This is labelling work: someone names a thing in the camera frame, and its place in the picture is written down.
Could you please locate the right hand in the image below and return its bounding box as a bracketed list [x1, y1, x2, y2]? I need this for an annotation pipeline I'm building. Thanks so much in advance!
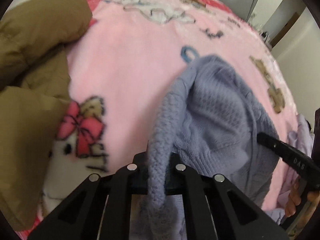
[285, 177, 319, 220]

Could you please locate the light lilac garment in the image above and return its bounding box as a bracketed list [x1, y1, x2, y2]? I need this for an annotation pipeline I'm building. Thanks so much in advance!
[265, 114, 314, 224]

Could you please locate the lavender knit sweater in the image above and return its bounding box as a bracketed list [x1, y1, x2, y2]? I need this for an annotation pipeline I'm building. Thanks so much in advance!
[132, 55, 278, 239]

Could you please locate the brown puffer jacket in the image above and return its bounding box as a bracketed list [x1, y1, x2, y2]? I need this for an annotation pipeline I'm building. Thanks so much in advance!
[1, 0, 92, 231]

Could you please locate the pink cartoon fleece blanket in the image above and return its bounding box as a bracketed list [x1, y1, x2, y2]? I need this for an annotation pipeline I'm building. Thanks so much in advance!
[15, 0, 299, 240]

